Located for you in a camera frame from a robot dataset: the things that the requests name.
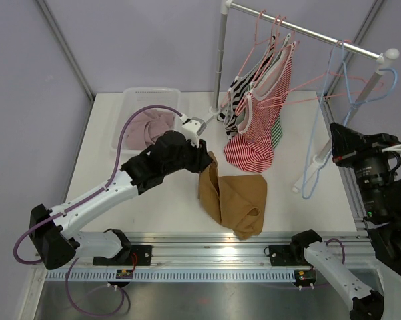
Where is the tan tank top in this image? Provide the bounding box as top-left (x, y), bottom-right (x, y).
top-left (198, 152), bottom-right (268, 240)

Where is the white slotted cable duct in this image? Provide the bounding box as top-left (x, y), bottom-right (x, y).
top-left (46, 269), bottom-right (295, 283)

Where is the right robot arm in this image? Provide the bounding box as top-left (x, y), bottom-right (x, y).
top-left (289, 123), bottom-right (401, 319)

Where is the blue wire hanger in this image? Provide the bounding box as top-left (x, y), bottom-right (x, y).
top-left (300, 40), bottom-right (400, 200)

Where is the pink hanger on rack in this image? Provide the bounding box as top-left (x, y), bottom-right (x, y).
top-left (237, 9), bottom-right (273, 77)
top-left (248, 15), bottom-right (286, 89)

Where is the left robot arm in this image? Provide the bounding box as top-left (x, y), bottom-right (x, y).
top-left (29, 131), bottom-right (212, 270)

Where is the pink wire hanger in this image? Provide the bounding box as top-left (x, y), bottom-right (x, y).
top-left (256, 39), bottom-right (386, 109)

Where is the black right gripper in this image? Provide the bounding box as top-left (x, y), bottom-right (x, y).
top-left (330, 121), bottom-right (401, 217)

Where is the green white striped tank top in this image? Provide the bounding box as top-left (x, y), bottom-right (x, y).
top-left (271, 116), bottom-right (283, 149)

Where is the white plastic basket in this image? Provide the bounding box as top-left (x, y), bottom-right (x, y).
top-left (110, 87), bottom-right (181, 155)

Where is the mauve tank top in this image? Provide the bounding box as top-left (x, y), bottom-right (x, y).
top-left (125, 109), bottom-right (175, 151)

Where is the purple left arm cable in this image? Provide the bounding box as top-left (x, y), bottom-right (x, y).
top-left (13, 105), bottom-right (187, 265)

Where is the red white striped tank top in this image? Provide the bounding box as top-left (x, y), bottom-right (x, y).
top-left (224, 42), bottom-right (297, 173)

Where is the white clothes rack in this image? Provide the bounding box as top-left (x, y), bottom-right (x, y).
top-left (204, 0), bottom-right (400, 200)

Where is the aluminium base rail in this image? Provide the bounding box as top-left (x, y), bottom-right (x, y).
top-left (127, 231), bottom-right (374, 269)

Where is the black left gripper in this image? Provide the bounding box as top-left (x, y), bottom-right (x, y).
top-left (163, 135), bottom-right (212, 176)

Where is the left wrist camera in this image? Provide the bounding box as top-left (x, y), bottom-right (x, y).
top-left (179, 114), bottom-right (207, 148)

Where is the black white striped tank top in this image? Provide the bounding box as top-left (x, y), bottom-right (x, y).
top-left (218, 33), bottom-right (281, 141)

